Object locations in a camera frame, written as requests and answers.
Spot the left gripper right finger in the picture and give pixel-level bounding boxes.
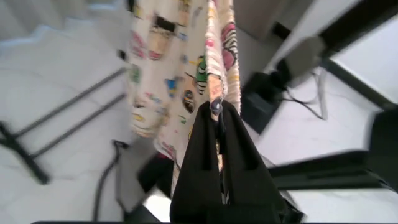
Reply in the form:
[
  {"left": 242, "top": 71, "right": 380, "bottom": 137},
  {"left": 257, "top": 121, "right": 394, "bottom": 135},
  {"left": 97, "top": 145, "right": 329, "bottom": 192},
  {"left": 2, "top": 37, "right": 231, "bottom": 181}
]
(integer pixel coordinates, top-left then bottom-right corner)
[{"left": 218, "top": 100, "right": 287, "bottom": 222}]

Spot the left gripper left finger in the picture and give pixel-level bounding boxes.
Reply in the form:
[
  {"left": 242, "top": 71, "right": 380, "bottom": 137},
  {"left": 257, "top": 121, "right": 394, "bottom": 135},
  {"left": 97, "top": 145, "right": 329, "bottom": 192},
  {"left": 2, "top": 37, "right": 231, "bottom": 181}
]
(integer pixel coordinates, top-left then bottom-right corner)
[{"left": 169, "top": 101, "right": 223, "bottom": 222}]

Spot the cream printed garment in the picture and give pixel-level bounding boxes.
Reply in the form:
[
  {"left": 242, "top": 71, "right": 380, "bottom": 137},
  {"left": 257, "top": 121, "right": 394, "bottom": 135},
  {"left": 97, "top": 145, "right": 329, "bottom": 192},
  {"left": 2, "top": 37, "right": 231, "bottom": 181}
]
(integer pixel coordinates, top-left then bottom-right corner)
[{"left": 126, "top": 0, "right": 242, "bottom": 200}]

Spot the black clothes rack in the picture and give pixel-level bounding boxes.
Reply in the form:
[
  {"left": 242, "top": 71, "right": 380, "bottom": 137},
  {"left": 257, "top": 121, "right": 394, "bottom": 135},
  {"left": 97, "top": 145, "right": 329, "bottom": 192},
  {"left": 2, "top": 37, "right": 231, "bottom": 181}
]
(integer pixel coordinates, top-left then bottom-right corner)
[{"left": 0, "top": 67, "right": 128, "bottom": 185}]

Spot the white curtain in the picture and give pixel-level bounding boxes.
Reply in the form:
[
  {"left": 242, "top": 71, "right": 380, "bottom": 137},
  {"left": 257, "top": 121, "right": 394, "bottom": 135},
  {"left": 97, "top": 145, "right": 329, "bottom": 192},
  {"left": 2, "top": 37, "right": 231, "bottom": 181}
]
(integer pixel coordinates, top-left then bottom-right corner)
[{"left": 0, "top": 0, "right": 131, "bottom": 44}]

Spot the black cable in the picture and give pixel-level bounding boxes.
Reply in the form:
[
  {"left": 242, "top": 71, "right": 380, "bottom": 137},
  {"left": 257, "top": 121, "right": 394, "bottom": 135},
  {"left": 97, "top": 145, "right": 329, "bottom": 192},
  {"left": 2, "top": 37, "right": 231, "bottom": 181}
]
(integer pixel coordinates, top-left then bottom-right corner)
[{"left": 92, "top": 139, "right": 130, "bottom": 222}]

